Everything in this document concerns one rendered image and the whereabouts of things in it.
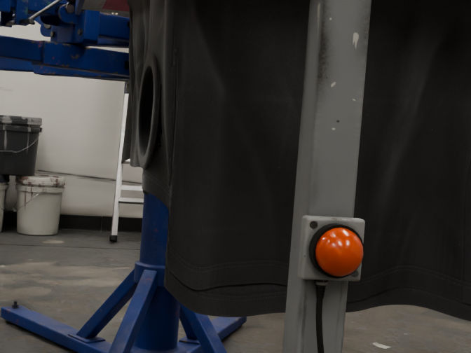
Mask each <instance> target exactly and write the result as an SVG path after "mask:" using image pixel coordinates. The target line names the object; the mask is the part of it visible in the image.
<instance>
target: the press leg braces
mask: <svg viewBox="0 0 471 353"><path fill-rule="evenodd" d="M134 273H135V269H133V270H132V272H131V273H130V274H129V275H128V276H127V277H126V278H125V279H124V280H123V281H122V282H121V284H120V285H119V286H118V287H117V288H116V290H115V291H114V292H113V293H112V294H111V295H110V297H108V298H107V299H106V300H105V302H104V303H103V304H102V305H101V306H100V308H99V309H98V310H97V311H96V312H95V313H94V315H93V316H92V317H91V318H89V320H88V321H87V322H86V323H85V324H84V325H83V327H82V328H81V329H80V330H79V331H78V332H77V333H68V336H71V337H73V338H75V339H77V340H80V341H82V342H84V343H86V344H87V343H92V342H101V341H105V339H104V338H101V337H99V336H97V334H98V333H99V332H100V331H101V330H102V329H103V328H104V327H105V326H106V325H107V324H108V323H109V322H110V321H111V320H112V319H113V317H114V316H115V315H116V314H117V313H118V312H119V311H120V310H121V308H122V307H123V306H124V305H125V304H126V303H127V302H128V301H129V300H130V299H131V298H132V299H131V301H130V304H129V306H128V308H127V310H126V313H125V315H124V317H123V320H122V322H121V325H120V326H119V329H118V331H117V334H116V336H115V338H114V341H113V342H112V345H111V347H110V350H109V352H108V353H130V350H131V349H132V346H133V343H134V341H135V338H136V337H137V334H138V331H139V329H140V326H141V325H142V322H143V319H144V317H145V314H146V311H147V310H148V307H149V305H150V302H151V299H152V298H153V295H154V293H155V290H156V287H157V281H158V272H157V271H154V270H144V272H143V273H142V276H141V278H140V280H139V283H137V282H135V281H134ZM178 303H179V304H180V310H179V319H180V321H181V323H182V326H183V328H184V331H185V334H186V336H185V337H183V338H182V339H180V340H179V341H180V342H186V343H191V344H196V345H199V344H200V345H201V347H202V348H203V351H204V353H227V351H226V349H225V347H224V346H223V344H222V342H221V340H220V338H219V336H218V334H217V332H216V331H215V329H214V326H213V325H212V322H211V321H210V319H209V317H208V316H207V315H204V314H198V313H195V312H193V311H191V310H189V309H188V308H187V307H185V306H183V305H182V304H181V303H180V302H179V301H178Z"/></svg>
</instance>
